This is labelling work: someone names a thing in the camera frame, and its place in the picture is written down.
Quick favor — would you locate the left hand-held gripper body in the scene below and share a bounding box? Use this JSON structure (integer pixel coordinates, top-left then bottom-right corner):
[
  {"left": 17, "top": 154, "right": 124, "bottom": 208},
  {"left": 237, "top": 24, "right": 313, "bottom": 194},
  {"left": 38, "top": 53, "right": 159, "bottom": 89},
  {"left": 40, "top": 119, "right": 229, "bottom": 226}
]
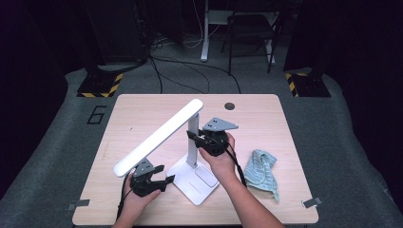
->
[{"left": 128, "top": 158, "right": 166, "bottom": 199}]

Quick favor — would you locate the left hand-held gripper cable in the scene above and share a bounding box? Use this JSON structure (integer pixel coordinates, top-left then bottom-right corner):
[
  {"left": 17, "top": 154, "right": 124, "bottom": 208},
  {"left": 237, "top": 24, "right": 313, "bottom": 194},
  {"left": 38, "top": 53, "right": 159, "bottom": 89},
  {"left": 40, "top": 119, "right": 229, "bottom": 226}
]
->
[{"left": 116, "top": 172, "right": 133, "bottom": 221}]

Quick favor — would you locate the dark cabinet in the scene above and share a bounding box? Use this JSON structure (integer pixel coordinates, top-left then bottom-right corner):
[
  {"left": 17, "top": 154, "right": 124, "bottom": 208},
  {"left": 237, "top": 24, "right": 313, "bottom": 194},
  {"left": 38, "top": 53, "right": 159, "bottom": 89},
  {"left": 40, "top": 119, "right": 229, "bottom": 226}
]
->
[{"left": 80, "top": 0, "right": 150, "bottom": 65}]

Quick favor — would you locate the white cable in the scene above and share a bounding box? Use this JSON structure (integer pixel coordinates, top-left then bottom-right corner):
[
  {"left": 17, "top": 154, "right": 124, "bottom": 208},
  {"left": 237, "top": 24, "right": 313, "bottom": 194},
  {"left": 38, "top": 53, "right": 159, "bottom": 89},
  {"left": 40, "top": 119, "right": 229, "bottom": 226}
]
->
[{"left": 182, "top": 0, "right": 222, "bottom": 49}]

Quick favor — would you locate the grey metal tab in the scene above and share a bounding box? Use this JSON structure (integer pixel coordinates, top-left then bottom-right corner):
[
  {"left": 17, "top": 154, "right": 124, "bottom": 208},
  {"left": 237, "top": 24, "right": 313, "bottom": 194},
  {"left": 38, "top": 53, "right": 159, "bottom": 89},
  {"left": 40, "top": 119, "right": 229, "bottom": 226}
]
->
[
  {"left": 301, "top": 197, "right": 323, "bottom": 209},
  {"left": 66, "top": 199, "right": 91, "bottom": 212}
]

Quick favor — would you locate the hand-held gripper cable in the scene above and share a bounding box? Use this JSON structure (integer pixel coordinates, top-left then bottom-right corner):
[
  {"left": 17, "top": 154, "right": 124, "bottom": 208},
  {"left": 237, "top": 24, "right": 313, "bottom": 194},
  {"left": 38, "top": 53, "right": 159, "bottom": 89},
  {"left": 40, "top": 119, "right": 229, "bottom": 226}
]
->
[
  {"left": 116, "top": 172, "right": 133, "bottom": 221},
  {"left": 222, "top": 141, "right": 248, "bottom": 188}
]

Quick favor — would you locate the person's left hand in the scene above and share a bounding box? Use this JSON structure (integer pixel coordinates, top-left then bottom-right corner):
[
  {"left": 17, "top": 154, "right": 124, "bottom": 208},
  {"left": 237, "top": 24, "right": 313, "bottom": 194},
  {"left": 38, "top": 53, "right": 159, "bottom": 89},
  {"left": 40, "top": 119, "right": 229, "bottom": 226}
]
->
[{"left": 119, "top": 181, "right": 163, "bottom": 220}]

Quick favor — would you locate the thick black floor cable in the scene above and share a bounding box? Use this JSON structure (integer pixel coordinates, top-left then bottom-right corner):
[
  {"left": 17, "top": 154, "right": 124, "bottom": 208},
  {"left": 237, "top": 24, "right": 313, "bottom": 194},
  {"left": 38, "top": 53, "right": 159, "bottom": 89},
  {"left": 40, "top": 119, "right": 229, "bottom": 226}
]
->
[{"left": 94, "top": 56, "right": 150, "bottom": 74}]

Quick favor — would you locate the light blue striped cloth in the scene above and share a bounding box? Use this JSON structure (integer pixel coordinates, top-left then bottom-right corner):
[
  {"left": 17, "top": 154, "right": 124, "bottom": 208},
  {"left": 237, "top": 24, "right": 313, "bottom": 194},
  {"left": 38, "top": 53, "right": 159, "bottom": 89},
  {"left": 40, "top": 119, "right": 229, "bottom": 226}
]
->
[{"left": 243, "top": 149, "right": 281, "bottom": 203}]

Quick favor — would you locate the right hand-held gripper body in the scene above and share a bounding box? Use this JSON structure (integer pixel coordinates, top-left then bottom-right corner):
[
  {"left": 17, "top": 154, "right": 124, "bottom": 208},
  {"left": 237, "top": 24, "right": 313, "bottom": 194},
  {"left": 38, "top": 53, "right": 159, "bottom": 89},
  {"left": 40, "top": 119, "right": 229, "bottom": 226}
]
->
[{"left": 199, "top": 117, "right": 240, "bottom": 158}]

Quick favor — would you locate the black curtain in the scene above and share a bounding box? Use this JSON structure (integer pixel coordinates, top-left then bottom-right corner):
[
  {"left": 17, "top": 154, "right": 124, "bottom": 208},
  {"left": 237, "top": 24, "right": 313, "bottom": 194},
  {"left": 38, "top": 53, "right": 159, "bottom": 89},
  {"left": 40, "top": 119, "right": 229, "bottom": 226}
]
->
[
  {"left": 0, "top": 0, "right": 84, "bottom": 198},
  {"left": 283, "top": 0, "right": 403, "bottom": 203}
]

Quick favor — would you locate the white desk lamp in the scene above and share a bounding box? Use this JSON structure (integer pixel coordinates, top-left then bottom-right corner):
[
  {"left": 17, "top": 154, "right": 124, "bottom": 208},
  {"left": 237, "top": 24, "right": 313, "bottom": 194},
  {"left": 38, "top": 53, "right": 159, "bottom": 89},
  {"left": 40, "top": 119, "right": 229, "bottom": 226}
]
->
[{"left": 113, "top": 98, "right": 221, "bottom": 206}]

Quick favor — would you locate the right hand-held gripper cable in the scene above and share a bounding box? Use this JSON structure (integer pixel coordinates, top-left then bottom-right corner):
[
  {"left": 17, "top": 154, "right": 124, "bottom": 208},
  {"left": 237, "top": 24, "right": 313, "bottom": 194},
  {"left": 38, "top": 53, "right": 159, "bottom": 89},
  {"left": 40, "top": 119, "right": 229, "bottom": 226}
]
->
[{"left": 222, "top": 141, "right": 248, "bottom": 188}]

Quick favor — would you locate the black folding chair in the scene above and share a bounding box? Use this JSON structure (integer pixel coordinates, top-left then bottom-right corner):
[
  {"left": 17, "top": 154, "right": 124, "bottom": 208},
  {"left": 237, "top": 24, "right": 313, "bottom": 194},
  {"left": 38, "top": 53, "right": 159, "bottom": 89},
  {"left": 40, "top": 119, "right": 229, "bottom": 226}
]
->
[{"left": 221, "top": 12, "right": 283, "bottom": 76}]

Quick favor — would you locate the black stand base striped tape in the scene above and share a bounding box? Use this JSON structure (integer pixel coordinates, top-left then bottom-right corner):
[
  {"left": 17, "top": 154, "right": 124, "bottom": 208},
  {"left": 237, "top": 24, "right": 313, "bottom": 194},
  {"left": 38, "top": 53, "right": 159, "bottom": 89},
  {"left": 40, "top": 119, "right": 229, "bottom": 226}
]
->
[
  {"left": 284, "top": 70, "right": 332, "bottom": 98},
  {"left": 76, "top": 65, "right": 124, "bottom": 99}
]

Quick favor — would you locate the person's right hand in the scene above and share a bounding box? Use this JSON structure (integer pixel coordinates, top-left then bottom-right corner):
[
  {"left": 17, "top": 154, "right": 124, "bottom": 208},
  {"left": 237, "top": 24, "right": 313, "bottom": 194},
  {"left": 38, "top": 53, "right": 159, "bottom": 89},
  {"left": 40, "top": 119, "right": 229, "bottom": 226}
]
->
[{"left": 198, "top": 132, "right": 240, "bottom": 186}]

